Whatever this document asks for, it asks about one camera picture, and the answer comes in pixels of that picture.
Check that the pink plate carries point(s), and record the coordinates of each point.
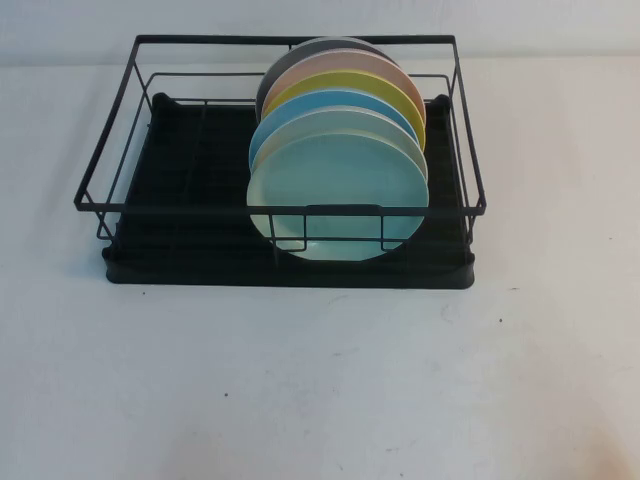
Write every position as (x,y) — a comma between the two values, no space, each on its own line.
(350,63)

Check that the black plastic drip tray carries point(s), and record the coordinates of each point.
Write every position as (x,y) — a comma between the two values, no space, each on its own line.
(200,276)

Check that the grey plate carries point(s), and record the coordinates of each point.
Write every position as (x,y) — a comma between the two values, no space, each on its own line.
(279,64)

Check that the yellow plate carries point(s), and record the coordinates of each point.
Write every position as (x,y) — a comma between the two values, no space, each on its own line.
(340,83)

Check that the white plate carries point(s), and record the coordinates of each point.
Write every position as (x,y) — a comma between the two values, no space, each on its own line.
(320,123)

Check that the blue plate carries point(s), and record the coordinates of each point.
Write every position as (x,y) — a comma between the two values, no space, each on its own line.
(320,101)

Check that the mint green plate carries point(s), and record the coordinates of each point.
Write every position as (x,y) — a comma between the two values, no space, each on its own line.
(325,170)

